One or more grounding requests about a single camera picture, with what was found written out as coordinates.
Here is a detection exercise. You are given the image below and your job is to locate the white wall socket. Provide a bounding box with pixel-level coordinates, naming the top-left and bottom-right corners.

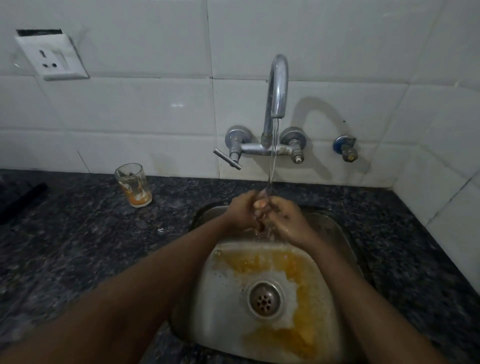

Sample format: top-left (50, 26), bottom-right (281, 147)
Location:
top-left (14, 28), bottom-right (90, 82)

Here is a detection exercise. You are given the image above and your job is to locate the person's right forearm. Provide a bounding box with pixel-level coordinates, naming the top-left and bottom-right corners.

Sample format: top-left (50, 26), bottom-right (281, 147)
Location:
top-left (305, 239), bottom-right (449, 364)

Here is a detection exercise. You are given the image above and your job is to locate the person's left hand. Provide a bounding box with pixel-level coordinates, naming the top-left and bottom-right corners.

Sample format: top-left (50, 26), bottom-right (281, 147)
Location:
top-left (223, 189), bottom-right (264, 236)

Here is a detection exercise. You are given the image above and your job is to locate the black drying mat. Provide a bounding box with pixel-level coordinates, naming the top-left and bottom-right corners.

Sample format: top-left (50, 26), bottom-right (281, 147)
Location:
top-left (0, 181), bottom-right (49, 226)

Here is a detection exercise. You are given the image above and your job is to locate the person's right hand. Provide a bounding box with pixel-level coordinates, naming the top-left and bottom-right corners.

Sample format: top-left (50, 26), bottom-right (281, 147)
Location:
top-left (253, 194), bottom-right (320, 251)

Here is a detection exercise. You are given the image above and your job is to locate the metal sink drain strainer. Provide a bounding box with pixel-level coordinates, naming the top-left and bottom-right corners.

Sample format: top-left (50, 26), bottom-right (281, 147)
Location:
top-left (245, 278), bottom-right (285, 320)

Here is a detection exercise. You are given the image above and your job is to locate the stainless steel sink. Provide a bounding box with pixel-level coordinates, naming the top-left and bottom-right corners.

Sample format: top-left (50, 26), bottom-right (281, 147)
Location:
top-left (167, 203), bottom-right (373, 364)

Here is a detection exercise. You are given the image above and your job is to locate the drinking glass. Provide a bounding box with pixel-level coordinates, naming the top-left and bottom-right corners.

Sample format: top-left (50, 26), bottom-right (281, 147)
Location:
top-left (254, 189), bottom-right (277, 241)
top-left (113, 162), bottom-right (154, 209)

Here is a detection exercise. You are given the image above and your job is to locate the person's left forearm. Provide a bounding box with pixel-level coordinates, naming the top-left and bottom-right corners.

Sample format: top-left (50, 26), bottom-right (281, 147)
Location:
top-left (0, 215), bottom-right (241, 364)

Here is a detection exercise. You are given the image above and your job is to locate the chrome wall faucet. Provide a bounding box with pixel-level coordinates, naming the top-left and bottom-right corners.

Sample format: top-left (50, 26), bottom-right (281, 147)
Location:
top-left (212, 53), bottom-right (308, 172)

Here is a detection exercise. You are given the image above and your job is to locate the brass valve with blue collar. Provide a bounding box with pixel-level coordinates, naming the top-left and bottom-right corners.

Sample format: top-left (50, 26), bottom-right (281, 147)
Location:
top-left (332, 134), bottom-right (359, 164)

